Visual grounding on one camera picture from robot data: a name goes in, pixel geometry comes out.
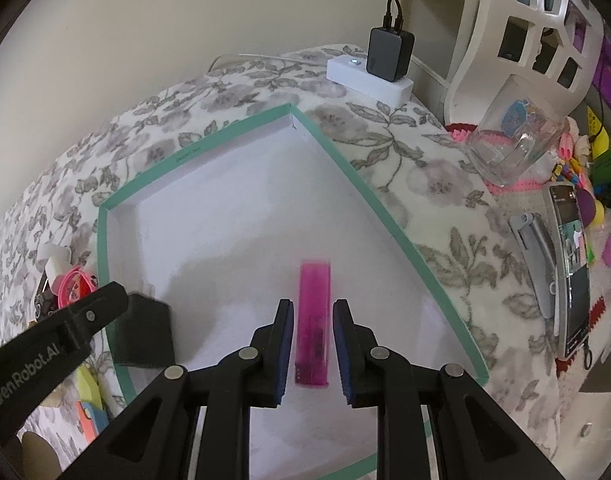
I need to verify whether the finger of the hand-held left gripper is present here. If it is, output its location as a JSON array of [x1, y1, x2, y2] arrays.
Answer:
[[60, 281, 129, 356]]

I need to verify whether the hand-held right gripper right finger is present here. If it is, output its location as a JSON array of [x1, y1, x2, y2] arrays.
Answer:
[[334, 299, 569, 480]]

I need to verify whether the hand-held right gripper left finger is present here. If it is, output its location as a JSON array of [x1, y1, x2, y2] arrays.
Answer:
[[78, 299, 293, 480]]

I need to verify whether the pink toy watch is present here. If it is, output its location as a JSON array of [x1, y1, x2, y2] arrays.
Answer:
[[55, 267, 99, 309]]

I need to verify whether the pink lighter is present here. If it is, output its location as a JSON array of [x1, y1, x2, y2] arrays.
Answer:
[[294, 259, 332, 387]]

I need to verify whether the small black box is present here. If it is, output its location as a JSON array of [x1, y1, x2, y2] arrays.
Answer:
[[109, 292, 176, 369]]

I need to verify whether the yellow sticky note pad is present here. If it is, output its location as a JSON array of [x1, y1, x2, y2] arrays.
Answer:
[[76, 364, 103, 403]]

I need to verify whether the orange and blue note pad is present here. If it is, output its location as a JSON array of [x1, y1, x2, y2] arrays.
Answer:
[[78, 401, 110, 445]]

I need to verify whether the white tray with teal rim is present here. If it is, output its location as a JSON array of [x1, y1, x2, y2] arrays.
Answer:
[[96, 103, 490, 480]]

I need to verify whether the grey nail clipper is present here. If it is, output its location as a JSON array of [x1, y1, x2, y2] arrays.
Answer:
[[509, 212, 559, 320]]

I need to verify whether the smartphone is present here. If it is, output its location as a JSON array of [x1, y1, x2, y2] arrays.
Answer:
[[543, 182, 594, 361]]

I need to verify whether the pink crochet coaster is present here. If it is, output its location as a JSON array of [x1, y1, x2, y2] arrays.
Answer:
[[445, 122, 556, 197]]

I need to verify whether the clear glass mug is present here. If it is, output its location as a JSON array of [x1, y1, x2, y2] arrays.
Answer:
[[466, 76, 569, 190]]

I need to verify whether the white power strip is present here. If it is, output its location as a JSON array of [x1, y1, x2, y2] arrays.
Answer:
[[326, 56, 415, 107]]

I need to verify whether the black charger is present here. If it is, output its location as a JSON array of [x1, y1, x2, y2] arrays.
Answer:
[[368, 27, 415, 82]]

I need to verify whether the pile of colourful small toys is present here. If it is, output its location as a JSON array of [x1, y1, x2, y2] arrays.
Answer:
[[553, 105, 611, 268]]

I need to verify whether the white plastic basket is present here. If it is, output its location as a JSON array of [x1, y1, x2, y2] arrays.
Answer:
[[444, 0, 606, 126]]

